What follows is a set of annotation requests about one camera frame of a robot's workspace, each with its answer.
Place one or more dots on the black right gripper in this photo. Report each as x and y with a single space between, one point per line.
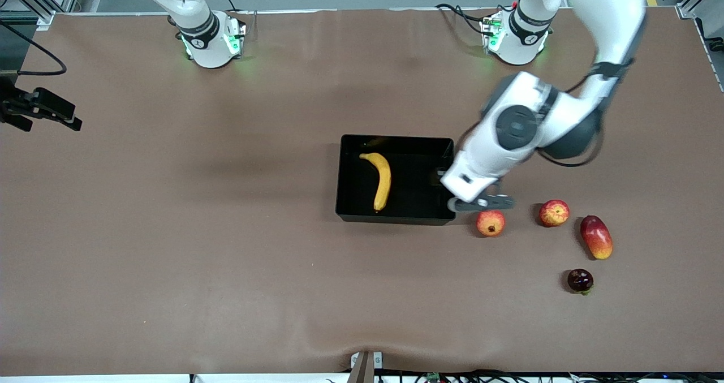
12 107

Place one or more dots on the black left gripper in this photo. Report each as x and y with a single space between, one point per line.
436 177

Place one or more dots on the black plastic box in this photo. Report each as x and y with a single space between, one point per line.
407 202

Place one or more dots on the yellow banana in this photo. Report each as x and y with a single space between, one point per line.
384 185

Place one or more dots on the red yellow apple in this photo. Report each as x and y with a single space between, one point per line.
554 213

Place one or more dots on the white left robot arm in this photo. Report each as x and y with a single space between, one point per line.
611 9

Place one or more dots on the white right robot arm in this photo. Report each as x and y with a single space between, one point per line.
209 49

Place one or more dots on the red orange pomegranate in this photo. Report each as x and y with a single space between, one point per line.
490 223

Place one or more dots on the red yellow mango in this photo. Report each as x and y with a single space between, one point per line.
597 239

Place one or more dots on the dark purple mangosteen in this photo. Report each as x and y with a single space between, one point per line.
580 280

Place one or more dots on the brown table cover sheet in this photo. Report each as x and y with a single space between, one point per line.
226 258

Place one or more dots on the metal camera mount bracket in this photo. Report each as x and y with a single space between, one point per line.
365 369

